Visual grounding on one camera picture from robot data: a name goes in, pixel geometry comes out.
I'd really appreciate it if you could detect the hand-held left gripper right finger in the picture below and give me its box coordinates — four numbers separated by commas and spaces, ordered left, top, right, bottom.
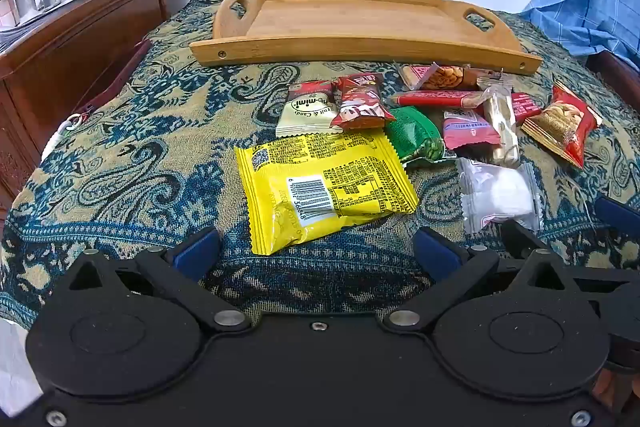
382, 227, 582, 334

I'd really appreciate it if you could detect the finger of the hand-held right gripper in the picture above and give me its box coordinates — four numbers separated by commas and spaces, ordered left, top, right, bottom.
501, 219, 548, 259
570, 196, 640, 283

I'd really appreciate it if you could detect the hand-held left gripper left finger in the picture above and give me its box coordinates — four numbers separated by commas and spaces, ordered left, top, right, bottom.
65, 227, 252, 334

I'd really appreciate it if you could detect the white snack packet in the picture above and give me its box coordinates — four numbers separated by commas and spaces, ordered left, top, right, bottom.
456, 157, 545, 235

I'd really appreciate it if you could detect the red gold nut packet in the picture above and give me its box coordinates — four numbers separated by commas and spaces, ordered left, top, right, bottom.
521, 81, 603, 169

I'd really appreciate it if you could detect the clear nougat bar packet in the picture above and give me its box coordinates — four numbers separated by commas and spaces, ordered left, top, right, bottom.
482, 87, 522, 169

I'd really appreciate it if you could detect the green snack packet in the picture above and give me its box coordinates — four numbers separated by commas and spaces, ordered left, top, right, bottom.
384, 106, 447, 165

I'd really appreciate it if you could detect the pink snack packet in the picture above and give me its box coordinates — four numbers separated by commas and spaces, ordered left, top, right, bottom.
442, 107, 502, 151

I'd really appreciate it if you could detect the red label cracker bar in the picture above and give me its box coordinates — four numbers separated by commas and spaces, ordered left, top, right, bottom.
511, 92, 544, 124

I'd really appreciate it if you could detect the yellow snack packet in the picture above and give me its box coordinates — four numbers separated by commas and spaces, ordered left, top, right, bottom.
234, 130, 420, 256

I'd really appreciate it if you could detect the long red snack bar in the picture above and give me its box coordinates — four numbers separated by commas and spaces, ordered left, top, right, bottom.
391, 90, 488, 109

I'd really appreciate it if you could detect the red cartoon snack packet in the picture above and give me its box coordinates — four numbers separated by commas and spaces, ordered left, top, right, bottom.
330, 74, 397, 131

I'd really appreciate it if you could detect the brown peanut snack packet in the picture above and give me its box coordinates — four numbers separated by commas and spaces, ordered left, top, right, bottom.
400, 63, 513, 92

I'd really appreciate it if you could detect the cream and red candy packet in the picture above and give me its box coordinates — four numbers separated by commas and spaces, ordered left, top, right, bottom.
275, 80, 346, 139

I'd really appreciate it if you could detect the wooden tray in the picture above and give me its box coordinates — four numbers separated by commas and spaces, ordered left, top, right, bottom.
189, 0, 543, 80

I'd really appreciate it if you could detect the dark wooden furniture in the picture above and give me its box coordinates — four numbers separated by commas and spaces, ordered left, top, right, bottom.
585, 51, 640, 89

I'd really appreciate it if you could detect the dark red zip pouch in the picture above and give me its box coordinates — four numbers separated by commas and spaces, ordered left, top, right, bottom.
82, 38, 152, 119

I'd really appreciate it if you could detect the white cloth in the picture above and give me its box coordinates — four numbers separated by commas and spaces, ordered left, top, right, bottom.
0, 319, 45, 418

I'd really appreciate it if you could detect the wooden cabinet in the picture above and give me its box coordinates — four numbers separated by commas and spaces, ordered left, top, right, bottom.
0, 0, 173, 210

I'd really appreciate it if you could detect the white cord keychain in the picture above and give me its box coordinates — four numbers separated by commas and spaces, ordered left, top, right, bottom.
42, 112, 89, 161

